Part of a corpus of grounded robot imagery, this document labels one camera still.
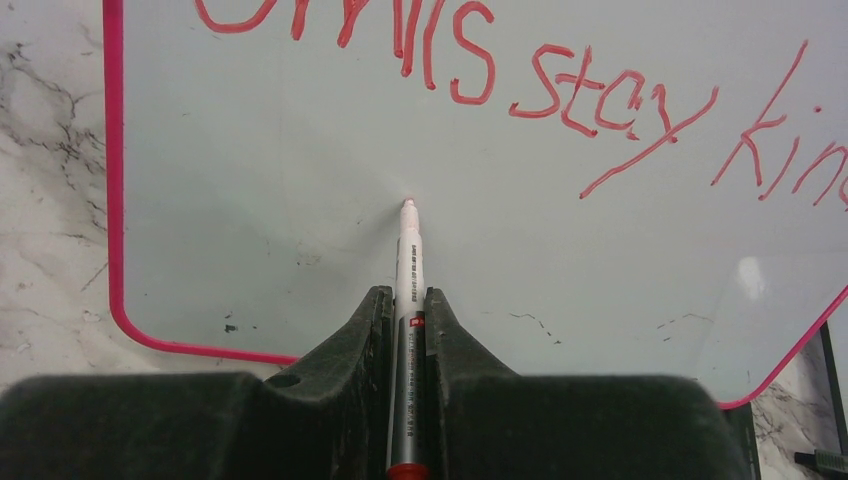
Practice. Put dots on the pink framed whiteboard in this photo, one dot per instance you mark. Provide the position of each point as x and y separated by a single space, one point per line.
604 187

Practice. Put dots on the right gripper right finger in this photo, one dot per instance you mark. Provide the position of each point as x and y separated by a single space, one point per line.
490 422

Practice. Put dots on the red white marker pen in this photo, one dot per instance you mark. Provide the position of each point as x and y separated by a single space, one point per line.
406 446

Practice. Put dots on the black framed written whiteboard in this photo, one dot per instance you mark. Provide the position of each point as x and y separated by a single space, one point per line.
835 385

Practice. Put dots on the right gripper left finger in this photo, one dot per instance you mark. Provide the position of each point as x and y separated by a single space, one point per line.
324 417

